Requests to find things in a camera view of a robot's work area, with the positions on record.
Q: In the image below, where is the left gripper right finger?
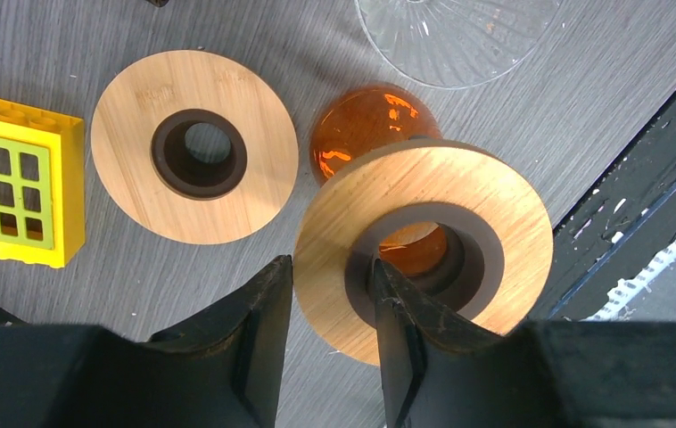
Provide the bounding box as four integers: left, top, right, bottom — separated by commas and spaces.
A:
372, 260, 510, 427

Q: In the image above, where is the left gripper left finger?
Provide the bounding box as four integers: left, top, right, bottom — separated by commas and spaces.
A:
147, 255, 293, 427

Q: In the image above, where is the wooden ring holder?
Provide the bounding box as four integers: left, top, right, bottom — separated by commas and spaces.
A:
293, 138, 553, 366

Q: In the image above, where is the amber glass carafe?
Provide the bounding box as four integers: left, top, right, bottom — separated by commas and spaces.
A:
309, 84, 448, 276

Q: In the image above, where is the clear glass dripper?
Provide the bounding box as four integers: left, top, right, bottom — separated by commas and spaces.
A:
354, 0, 561, 89

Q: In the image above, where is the yellow green window block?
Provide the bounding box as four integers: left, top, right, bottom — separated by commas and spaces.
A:
0, 99, 86, 268

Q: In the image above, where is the wooden ring on table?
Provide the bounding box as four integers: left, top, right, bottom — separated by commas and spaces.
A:
90, 49, 301, 246

